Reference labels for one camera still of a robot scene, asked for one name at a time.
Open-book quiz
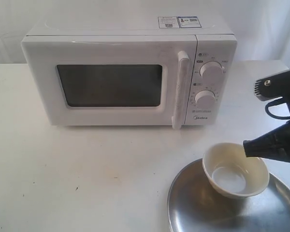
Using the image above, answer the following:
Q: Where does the white control knob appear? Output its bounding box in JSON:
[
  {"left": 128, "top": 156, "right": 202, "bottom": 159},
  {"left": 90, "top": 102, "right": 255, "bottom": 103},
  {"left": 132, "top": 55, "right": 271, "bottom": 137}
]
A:
[
  {"left": 194, "top": 90, "right": 216, "bottom": 109},
  {"left": 200, "top": 61, "right": 223, "bottom": 79}
]

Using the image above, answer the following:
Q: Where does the lower white control knob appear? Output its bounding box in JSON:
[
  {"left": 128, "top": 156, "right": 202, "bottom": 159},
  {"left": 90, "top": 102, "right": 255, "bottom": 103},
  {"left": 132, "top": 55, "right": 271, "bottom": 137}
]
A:
[{"left": 194, "top": 90, "right": 216, "bottom": 109}]

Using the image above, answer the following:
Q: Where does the white box appliance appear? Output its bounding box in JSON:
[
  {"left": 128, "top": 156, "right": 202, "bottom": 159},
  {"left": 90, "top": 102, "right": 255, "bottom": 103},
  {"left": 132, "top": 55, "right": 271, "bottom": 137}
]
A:
[{"left": 21, "top": 35, "right": 197, "bottom": 129}]

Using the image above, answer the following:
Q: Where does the blue white label sticker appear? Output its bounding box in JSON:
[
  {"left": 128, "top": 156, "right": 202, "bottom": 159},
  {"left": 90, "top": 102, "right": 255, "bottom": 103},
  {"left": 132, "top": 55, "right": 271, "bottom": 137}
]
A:
[{"left": 158, "top": 16, "right": 202, "bottom": 29}]

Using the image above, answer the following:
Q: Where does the black camera cable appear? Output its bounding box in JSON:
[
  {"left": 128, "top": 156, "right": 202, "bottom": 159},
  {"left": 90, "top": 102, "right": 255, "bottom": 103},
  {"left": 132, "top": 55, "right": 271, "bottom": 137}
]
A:
[{"left": 264, "top": 98, "right": 290, "bottom": 120}]

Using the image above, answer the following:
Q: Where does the round stainless steel plate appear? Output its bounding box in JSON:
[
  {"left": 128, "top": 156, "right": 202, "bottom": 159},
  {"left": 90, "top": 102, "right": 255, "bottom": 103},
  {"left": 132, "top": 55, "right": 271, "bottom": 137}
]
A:
[{"left": 167, "top": 159, "right": 290, "bottom": 232}]

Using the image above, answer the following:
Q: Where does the cream ceramic bowl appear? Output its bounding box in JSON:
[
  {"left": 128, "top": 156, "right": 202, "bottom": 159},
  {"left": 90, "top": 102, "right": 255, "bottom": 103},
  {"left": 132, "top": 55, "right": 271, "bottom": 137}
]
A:
[{"left": 202, "top": 143, "right": 270, "bottom": 199}]

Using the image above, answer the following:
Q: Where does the upper white control knob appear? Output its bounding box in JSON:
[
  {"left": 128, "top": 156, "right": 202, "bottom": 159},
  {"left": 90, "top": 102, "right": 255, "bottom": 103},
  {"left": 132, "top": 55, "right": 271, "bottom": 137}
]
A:
[{"left": 200, "top": 61, "right": 223, "bottom": 79}]

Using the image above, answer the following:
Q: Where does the white microwave oven body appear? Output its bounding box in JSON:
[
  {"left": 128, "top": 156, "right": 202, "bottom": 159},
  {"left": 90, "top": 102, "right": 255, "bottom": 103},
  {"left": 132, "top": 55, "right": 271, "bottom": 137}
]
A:
[{"left": 25, "top": 15, "right": 237, "bottom": 126}]

